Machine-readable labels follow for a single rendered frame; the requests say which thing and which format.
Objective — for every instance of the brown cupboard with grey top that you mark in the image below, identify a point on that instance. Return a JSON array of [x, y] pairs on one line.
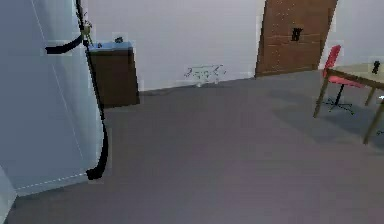
[[115, 78]]

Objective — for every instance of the small dark object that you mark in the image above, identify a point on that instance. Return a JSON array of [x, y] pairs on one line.
[[118, 39]]

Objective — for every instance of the brown wooden room door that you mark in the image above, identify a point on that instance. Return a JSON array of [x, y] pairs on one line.
[[293, 36]]

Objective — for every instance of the red office chair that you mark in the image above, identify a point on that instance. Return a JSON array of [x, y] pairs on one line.
[[336, 75]]

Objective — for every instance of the olive wooden table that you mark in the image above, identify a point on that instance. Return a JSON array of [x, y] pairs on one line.
[[360, 75]]

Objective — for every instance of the small black bottle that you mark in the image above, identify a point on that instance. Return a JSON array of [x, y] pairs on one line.
[[376, 67]]

